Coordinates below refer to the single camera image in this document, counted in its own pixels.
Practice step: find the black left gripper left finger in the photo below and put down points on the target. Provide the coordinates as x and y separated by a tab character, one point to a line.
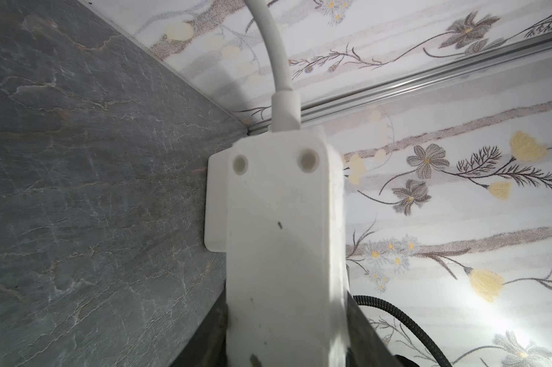
207	347

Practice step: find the white power strip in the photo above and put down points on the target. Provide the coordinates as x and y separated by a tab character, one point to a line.
274	208

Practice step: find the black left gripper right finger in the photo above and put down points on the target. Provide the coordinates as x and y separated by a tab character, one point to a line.
365	347

